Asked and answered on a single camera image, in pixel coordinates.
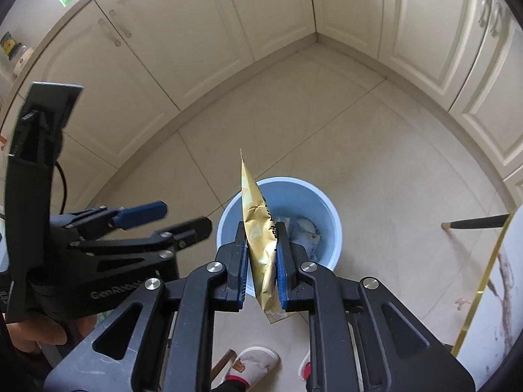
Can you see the pink scrap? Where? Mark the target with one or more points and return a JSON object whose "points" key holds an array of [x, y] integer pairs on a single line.
{"points": [[462, 303]]}

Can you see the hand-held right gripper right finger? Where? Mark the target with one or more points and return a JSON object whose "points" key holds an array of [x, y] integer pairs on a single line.
{"points": [[281, 277]]}

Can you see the black table leg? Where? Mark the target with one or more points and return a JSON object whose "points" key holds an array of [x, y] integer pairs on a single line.
{"points": [[478, 222]]}

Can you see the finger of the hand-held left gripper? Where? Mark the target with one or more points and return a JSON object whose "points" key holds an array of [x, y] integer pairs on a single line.
{"points": [[139, 214], [192, 230]]}

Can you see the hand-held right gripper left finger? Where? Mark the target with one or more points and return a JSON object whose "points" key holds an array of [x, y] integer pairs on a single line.
{"points": [[243, 269]]}

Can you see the blue trash bin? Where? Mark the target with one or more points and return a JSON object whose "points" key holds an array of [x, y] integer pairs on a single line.
{"points": [[310, 204]]}

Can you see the person's left hand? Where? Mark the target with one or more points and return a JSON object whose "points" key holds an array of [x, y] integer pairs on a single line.
{"points": [[36, 335]]}

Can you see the white lid jar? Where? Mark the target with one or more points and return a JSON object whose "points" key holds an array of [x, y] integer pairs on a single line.
{"points": [[23, 60]]}

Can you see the brown wooden chair leg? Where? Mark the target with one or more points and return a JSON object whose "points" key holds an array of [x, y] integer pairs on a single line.
{"points": [[224, 363]]}

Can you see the gold snack wrapper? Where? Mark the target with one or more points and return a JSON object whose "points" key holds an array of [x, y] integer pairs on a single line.
{"points": [[259, 232]]}

